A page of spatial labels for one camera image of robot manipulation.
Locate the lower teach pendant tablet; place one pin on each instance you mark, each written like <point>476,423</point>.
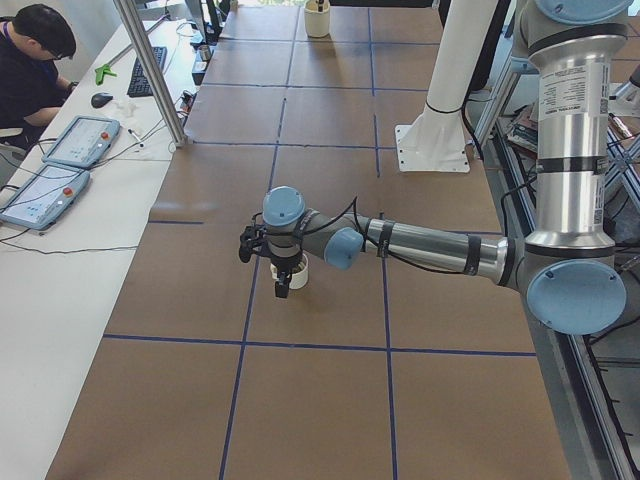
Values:
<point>45,196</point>

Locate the upper teach pendant tablet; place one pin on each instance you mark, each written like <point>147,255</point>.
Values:
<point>83,142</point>

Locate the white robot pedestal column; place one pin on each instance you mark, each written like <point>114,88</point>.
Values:
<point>435,141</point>

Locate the black white marker pen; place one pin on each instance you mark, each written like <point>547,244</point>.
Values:
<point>136,137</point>

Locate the green plastic tool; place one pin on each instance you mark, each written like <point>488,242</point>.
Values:
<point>102,72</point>

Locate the white mug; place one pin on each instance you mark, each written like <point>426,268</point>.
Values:
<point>298,280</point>

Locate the seated person black shirt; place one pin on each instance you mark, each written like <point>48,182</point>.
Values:
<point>32,89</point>

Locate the black computer mouse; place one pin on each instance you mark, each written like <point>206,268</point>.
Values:
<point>101,99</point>

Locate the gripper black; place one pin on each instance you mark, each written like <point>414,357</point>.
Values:
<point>284,263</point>

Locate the small metal cup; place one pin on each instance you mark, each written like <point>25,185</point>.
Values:
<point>204,52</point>

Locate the stack of books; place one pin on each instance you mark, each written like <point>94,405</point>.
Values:
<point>522,131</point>

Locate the teach pendant tablet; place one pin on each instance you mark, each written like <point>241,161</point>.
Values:
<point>83,142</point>
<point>45,196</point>

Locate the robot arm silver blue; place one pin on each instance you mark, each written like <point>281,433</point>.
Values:
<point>564,269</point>

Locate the aluminium frame post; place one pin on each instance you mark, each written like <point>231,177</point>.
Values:
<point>142,46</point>

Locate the crumpled white tissue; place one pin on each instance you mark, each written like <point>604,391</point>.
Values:
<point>124,109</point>

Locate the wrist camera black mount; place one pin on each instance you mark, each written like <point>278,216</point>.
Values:
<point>252,243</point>

